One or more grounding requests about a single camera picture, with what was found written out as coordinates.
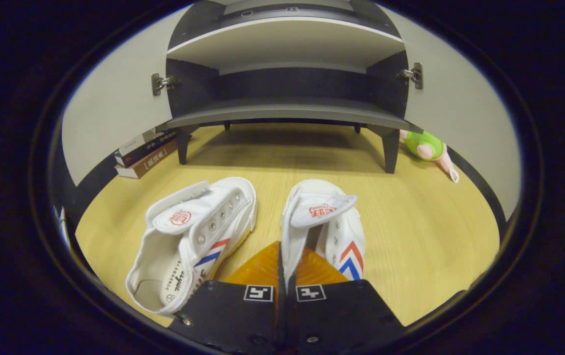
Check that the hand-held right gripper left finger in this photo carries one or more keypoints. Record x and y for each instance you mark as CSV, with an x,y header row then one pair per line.
x,y
233,320

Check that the brown book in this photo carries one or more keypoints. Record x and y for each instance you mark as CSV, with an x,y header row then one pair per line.
x,y
152,160

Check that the dark book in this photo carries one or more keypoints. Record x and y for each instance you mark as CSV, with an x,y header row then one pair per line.
x,y
152,146

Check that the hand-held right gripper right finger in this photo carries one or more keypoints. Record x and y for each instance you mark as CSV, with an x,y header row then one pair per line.
x,y
341,315

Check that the white cabinet door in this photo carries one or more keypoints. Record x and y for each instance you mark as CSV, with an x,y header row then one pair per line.
x,y
460,108
115,108

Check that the black backdrop cloth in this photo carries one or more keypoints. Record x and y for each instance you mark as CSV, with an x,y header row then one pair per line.
x,y
85,192

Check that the green pink plush toy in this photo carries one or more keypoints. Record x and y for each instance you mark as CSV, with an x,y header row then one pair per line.
x,y
423,145

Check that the white grey shoe cabinet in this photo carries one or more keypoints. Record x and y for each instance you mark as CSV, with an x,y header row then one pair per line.
x,y
287,47

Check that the white canvas shoe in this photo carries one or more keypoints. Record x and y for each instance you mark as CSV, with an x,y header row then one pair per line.
x,y
322,217
189,236

